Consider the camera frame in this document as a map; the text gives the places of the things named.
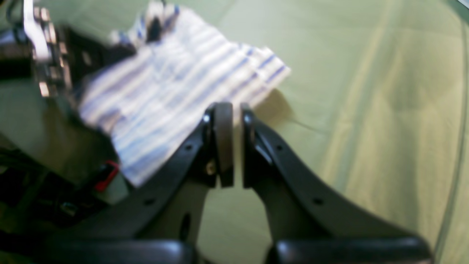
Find red clamp at table centre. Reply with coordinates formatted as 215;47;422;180
94;160;119;193

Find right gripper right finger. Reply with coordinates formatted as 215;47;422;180
241;103;433;264

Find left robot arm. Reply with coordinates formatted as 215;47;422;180
1;0;101;98

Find blue white striped t-shirt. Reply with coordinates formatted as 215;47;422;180
78;1;291;187

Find green table cloth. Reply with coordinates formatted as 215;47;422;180
1;0;468;264

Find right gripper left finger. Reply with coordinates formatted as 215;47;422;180
37;102;234;264

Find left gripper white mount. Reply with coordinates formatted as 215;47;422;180
22;0;96;99

